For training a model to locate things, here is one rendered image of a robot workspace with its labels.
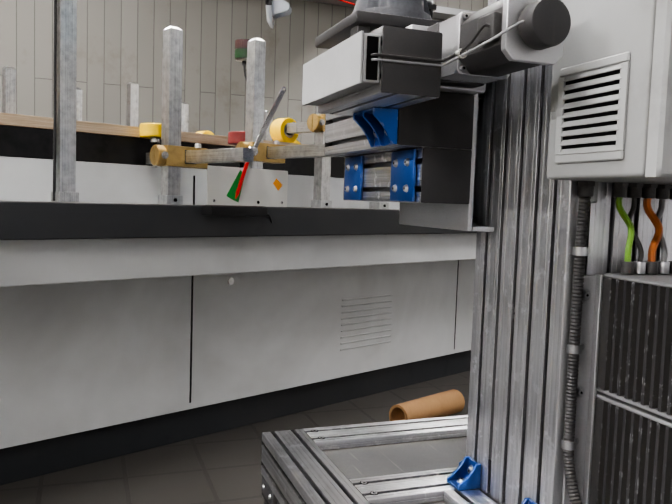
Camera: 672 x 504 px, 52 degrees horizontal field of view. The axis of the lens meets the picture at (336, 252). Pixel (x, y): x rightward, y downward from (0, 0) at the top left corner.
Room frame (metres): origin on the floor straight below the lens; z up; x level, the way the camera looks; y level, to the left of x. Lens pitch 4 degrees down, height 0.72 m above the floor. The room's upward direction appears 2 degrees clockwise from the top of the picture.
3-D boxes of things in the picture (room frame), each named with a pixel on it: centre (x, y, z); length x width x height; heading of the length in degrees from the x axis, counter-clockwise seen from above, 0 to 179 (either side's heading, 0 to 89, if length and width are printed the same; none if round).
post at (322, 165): (2.04, 0.05, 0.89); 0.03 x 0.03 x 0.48; 43
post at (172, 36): (1.70, 0.41, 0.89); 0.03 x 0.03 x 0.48; 43
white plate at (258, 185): (1.83, 0.23, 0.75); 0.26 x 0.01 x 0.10; 133
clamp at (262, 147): (1.89, 0.22, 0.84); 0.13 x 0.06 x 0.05; 133
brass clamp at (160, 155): (1.71, 0.39, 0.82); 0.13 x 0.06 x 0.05; 133
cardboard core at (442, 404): (2.26, -0.32, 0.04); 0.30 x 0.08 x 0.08; 133
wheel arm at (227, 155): (1.69, 0.35, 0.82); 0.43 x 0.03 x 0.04; 43
